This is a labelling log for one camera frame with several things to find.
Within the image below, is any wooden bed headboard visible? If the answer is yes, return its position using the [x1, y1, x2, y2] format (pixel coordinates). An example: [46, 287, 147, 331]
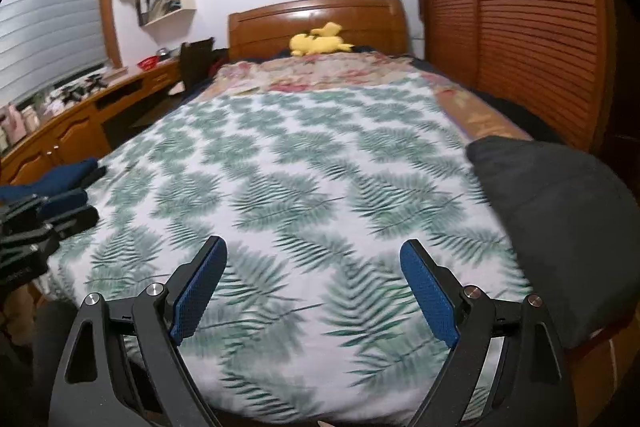
[228, 0, 410, 62]

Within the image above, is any folded black garment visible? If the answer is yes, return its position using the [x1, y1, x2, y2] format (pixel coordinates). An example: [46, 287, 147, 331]
[76, 166, 107, 190]

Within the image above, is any red basket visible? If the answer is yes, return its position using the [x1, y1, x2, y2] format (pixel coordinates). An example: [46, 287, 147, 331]
[137, 55, 158, 72]

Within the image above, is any black zip jacket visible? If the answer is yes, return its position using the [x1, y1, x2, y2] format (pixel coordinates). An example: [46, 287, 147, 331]
[466, 136, 639, 349]

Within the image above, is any green leaf pattern bedsheet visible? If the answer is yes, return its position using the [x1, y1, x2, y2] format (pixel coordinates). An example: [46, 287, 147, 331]
[39, 74, 530, 425]

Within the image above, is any yellow plush toy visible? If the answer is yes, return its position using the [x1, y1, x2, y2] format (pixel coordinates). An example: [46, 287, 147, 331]
[288, 22, 354, 56]

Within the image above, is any grey window blind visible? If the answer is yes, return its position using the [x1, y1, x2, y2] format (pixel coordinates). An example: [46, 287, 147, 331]
[0, 0, 108, 105]

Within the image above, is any folded navy blue garment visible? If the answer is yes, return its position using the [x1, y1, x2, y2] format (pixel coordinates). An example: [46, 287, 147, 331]
[0, 158, 100, 204]

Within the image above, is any floral quilt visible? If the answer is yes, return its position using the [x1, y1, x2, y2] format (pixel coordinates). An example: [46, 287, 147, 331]
[196, 51, 530, 141]

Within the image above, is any wooden louvered wardrobe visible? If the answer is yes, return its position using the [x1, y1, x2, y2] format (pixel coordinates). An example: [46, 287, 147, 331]
[420, 0, 617, 152]

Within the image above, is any long wooden desk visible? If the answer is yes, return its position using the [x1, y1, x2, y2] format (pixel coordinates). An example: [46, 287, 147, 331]
[1, 58, 178, 184]

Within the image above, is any dark wooden chair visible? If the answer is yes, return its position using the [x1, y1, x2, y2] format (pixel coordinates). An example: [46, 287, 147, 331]
[179, 37, 215, 92]

